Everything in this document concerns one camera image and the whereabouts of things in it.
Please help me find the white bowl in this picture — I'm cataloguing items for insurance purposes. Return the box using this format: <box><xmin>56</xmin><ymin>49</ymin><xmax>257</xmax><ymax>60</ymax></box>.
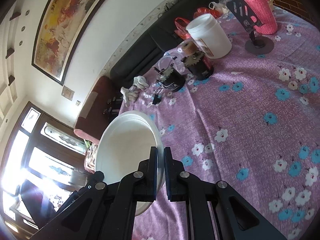
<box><xmin>95</xmin><ymin>110</ymin><xmax>166</xmax><ymax>217</ymax></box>

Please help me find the patterned sofa blanket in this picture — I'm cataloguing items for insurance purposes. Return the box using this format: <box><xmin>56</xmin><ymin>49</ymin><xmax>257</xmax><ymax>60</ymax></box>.
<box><xmin>84</xmin><ymin>144</ymin><xmax>98</xmax><ymax>173</ymax></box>

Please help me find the wooden glass door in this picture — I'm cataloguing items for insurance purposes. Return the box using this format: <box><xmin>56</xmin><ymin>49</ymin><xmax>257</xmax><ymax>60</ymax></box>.
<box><xmin>1</xmin><ymin>102</ymin><xmax>89</xmax><ymax>238</ymax></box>

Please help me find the brown armchair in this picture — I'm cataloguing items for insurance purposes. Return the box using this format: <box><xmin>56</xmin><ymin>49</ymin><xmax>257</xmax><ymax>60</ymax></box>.
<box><xmin>74</xmin><ymin>76</ymin><xmax>123</xmax><ymax>144</ymax></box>

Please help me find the purple floral tablecloth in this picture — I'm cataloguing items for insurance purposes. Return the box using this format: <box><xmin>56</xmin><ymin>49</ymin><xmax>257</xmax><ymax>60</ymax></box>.
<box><xmin>121</xmin><ymin>8</ymin><xmax>319</xmax><ymax>239</ymax></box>

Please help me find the black jar with gear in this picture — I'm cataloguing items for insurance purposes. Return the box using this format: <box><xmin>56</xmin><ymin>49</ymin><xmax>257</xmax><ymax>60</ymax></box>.
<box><xmin>180</xmin><ymin>41</ymin><xmax>214</xmax><ymax>81</ymax></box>

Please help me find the black leather sofa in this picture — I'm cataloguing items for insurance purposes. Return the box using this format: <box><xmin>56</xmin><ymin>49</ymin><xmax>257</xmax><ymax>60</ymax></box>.
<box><xmin>110</xmin><ymin>0</ymin><xmax>219</xmax><ymax>88</ymax></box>

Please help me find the black phone stand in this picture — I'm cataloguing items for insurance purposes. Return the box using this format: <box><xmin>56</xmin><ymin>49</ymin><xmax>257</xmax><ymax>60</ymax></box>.
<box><xmin>226</xmin><ymin>0</ymin><xmax>274</xmax><ymax>55</ymax></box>

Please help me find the red plastic bag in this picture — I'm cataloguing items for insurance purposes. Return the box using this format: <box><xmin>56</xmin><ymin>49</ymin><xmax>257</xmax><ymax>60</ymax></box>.
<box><xmin>174</xmin><ymin>7</ymin><xmax>223</xmax><ymax>41</ymax></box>

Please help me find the framed horse painting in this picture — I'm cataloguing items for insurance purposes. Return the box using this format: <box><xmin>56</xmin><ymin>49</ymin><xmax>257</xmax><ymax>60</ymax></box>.
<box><xmin>31</xmin><ymin>0</ymin><xmax>105</xmax><ymax>86</ymax></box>

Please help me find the pink thermos bottle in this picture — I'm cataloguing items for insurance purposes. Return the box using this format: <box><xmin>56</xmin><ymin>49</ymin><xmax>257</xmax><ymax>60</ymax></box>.
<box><xmin>245</xmin><ymin>0</ymin><xmax>278</xmax><ymax>35</ymax></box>

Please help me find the small wall plaque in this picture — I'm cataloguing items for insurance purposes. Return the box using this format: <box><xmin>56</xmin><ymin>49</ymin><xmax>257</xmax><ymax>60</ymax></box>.
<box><xmin>61</xmin><ymin>86</ymin><xmax>74</xmax><ymax>101</ymax></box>

